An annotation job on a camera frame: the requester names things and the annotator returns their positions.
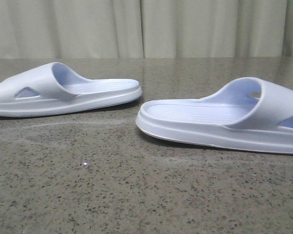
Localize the beige pleated curtain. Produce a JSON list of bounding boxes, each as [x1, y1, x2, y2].
[[0, 0, 293, 59]]

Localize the light blue slipper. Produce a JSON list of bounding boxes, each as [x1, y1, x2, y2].
[[136, 77, 293, 154], [0, 62, 142, 117]]

